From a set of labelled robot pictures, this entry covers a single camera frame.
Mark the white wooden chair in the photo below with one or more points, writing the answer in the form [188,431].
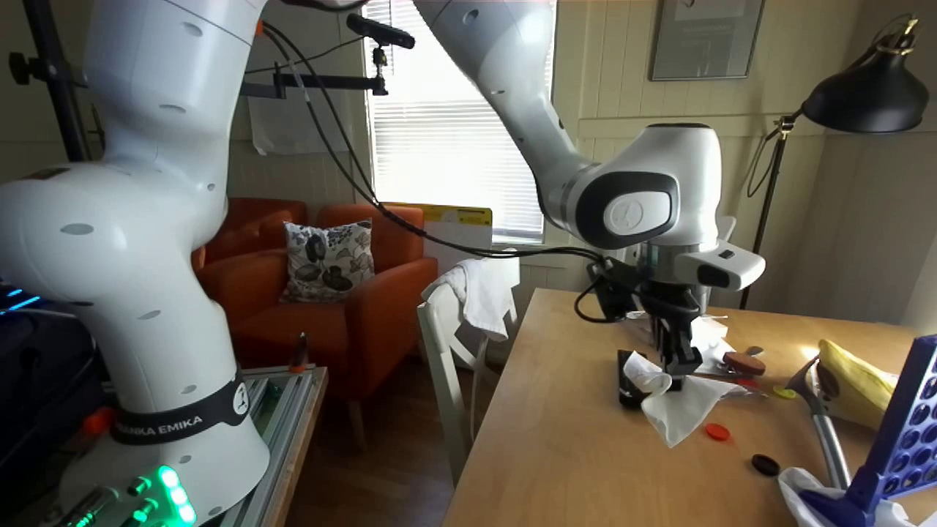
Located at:
[439,352]

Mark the black game disc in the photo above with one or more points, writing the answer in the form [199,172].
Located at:
[764,464]

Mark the dark equipment stack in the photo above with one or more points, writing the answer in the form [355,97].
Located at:
[45,391]

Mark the black floor lamp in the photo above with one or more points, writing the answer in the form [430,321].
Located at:
[863,91]

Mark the orange armchair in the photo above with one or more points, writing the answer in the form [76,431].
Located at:
[370,311]

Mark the red game disc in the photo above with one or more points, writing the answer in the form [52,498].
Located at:
[718,431]

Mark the white paper towel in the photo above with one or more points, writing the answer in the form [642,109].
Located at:
[692,404]

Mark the black tripod pole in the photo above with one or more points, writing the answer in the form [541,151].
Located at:
[52,76]

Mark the patterned white cushion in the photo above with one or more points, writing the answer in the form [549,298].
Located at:
[325,261]

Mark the blue connect four grid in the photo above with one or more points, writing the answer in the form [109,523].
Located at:
[901,440]

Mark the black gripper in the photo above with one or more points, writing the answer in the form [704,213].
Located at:
[667,302]

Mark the robot base platform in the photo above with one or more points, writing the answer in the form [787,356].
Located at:
[281,420]

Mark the white cloth on chair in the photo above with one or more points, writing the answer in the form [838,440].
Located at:
[486,295]

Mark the yellow white box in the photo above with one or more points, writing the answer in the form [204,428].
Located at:
[456,229]

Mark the framed wall picture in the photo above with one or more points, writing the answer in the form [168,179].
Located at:
[705,38]

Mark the red brown marker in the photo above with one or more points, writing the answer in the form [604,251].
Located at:
[748,365]

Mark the black camera on clamp arm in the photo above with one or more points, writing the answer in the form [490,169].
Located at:
[380,31]

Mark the crumpled white paper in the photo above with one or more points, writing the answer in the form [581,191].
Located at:
[708,338]

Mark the yellow banana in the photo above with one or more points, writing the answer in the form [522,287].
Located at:
[859,384]

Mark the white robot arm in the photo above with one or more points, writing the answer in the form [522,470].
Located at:
[147,245]

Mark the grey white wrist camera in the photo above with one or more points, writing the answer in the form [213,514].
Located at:
[720,264]

